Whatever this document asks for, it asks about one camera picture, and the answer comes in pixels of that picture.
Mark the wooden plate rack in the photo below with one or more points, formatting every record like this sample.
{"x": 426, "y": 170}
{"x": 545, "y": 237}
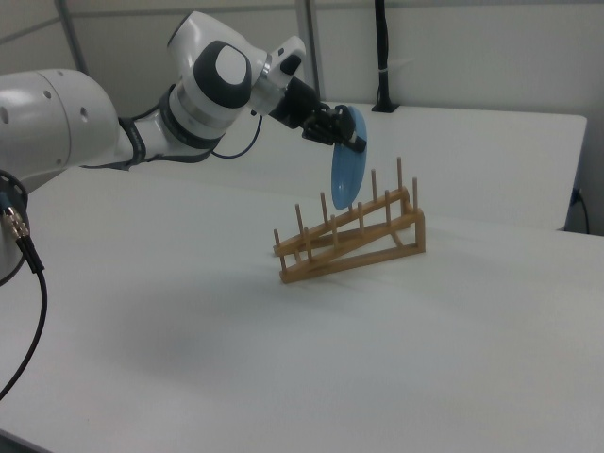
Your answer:
{"x": 351, "y": 236}

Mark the blue round plate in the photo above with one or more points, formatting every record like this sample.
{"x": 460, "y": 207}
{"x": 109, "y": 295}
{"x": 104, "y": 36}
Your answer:
{"x": 348, "y": 179}

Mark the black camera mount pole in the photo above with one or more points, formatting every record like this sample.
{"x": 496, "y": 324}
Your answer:
{"x": 383, "y": 56}

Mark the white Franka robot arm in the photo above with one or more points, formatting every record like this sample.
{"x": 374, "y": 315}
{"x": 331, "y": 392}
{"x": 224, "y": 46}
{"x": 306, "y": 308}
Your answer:
{"x": 94, "y": 118}

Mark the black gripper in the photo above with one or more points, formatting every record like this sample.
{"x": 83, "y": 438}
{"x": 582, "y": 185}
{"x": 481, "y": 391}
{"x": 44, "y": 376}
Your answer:
{"x": 295, "y": 106}

